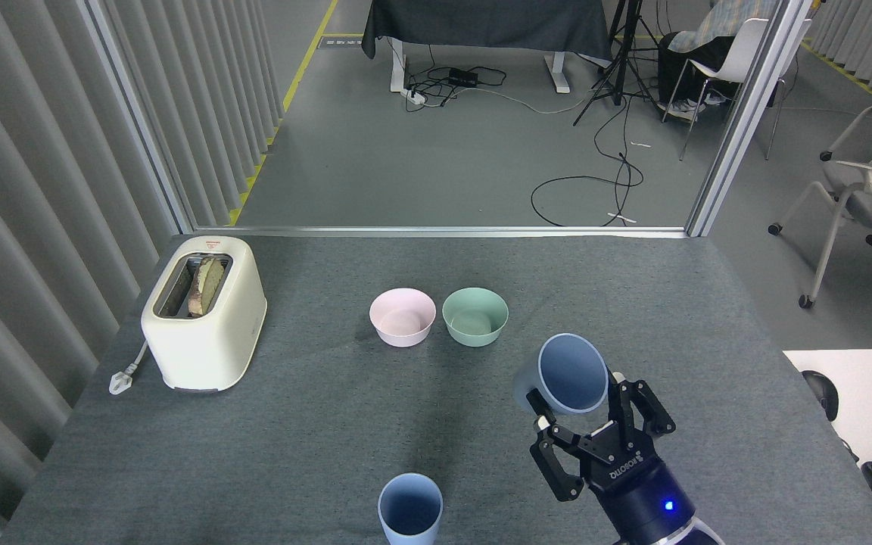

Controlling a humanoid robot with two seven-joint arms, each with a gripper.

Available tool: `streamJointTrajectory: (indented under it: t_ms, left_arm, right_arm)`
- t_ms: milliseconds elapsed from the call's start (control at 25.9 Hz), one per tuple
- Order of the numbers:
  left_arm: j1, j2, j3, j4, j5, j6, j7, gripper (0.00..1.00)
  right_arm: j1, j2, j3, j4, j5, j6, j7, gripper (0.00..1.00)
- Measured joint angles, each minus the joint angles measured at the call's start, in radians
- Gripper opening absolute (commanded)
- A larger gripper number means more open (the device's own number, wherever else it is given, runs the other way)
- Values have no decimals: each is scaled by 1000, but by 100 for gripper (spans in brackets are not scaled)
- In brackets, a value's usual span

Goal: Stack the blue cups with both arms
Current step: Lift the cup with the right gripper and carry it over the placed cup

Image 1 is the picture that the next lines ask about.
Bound black computer mouse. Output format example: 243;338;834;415
801;369;839;422

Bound toasted bread slice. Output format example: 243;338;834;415
187;256;226;317

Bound person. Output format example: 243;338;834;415
657;0;783;122

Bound white toaster cord with plug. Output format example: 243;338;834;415
108;341;151;396

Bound table with dark cloth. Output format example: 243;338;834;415
361;0;613;95

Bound black floor cable loop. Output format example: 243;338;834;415
531;91;645;228

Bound white chair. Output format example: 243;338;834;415
662;17;813;161

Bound black tripod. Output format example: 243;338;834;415
572;0;661;127

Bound tangled black cables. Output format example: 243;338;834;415
404;44;509;112

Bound green bowl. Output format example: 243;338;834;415
442;287;509;348

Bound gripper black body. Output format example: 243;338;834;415
552;424;693;543

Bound white floor cable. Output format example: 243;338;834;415
474;85;597;115

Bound blue plastic cup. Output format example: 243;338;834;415
378;473;443;545
513;333;609;416

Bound silver frame post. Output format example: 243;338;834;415
686;0;815;238
75;0;196;234

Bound silver frame crossbar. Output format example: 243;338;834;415
192;225;690;239

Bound pink bowl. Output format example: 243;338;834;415
369;288;437;348

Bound cream white toaster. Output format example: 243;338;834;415
140;235;267;393

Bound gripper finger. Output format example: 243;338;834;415
525;389;587;503
607;370;677;455

